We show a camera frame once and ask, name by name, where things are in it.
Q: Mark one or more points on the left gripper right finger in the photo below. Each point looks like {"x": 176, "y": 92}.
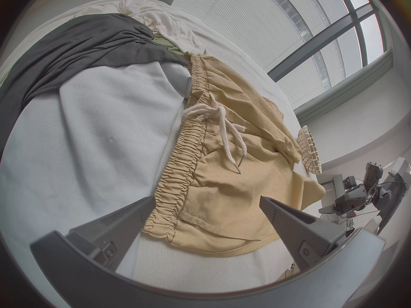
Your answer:
{"x": 301, "y": 239}

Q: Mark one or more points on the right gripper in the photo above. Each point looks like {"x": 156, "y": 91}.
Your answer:
{"x": 351, "y": 199}

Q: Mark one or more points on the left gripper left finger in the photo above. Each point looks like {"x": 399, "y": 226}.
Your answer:
{"x": 109, "y": 236}

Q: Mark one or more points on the tan shorts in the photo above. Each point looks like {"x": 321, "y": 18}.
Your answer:
{"x": 240, "y": 178}

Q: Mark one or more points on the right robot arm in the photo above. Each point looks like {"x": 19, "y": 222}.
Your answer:
{"x": 374, "y": 175}

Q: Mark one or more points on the round woven basket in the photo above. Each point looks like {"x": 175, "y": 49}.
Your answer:
{"x": 308, "y": 149}

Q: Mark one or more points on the pale blue garment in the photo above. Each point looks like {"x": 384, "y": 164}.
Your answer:
{"x": 96, "y": 140}

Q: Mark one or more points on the black garment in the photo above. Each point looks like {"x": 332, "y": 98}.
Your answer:
{"x": 80, "y": 43}

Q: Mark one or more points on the green garment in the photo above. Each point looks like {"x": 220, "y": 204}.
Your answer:
{"x": 163, "y": 43}

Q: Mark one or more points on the white garment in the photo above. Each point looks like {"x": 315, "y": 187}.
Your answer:
{"x": 167, "y": 21}

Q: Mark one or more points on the window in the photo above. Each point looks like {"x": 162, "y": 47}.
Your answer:
{"x": 257, "y": 18}

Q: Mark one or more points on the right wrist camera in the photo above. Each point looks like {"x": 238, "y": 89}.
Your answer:
{"x": 349, "y": 182}

